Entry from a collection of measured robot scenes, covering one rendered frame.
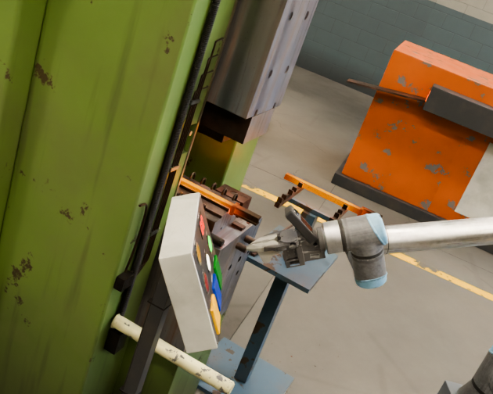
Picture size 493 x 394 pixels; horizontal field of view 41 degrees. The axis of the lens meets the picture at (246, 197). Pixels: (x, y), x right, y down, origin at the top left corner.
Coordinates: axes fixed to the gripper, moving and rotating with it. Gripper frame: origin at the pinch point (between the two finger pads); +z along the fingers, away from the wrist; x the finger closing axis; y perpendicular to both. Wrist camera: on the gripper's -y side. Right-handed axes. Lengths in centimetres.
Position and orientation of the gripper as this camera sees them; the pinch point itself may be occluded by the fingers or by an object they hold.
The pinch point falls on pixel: (250, 245)
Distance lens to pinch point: 181.2
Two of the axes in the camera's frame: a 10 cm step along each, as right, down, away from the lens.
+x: -0.1, -4.2, 9.1
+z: -9.8, 1.9, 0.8
